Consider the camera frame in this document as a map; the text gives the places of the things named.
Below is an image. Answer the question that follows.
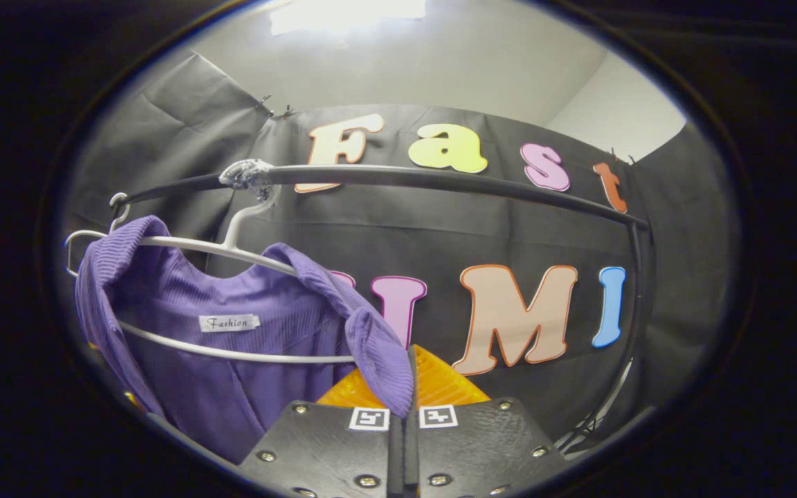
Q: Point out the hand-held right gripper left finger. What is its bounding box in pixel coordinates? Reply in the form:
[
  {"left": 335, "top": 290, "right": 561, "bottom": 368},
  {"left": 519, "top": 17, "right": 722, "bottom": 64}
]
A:
[{"left": 238, "top": 369, "right": 406, "bottom": 498}]

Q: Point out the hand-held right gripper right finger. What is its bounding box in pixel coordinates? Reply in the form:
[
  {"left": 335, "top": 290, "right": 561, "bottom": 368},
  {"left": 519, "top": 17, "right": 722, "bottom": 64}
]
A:
[{"left": 404, "top": 344, "right": 572, "bottom": 498}]

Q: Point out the purple ribbed shirt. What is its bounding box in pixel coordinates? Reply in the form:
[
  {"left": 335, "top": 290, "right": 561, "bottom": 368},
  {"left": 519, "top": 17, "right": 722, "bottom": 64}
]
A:
[{"left": 75, "top": 216, "right": 414, "bottom": 465}]

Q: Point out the white hanger with wrapped hook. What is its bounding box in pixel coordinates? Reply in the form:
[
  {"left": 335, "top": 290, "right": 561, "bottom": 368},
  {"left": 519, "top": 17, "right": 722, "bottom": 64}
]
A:
[{"left": 116, "top": 159, "right": 358, "bottom": 365}]

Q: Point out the black clothes rack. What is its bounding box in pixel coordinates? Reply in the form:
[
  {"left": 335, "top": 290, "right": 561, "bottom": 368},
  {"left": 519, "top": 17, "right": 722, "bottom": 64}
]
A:
[{"left": 109, "top": 164, "right": 652, "bottom": 443}]

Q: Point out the white plastic hanger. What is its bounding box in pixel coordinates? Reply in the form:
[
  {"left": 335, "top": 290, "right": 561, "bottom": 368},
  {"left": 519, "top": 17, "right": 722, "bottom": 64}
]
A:
[{"left": 63, "top": 192, "right": 131, "bottom": 277}]

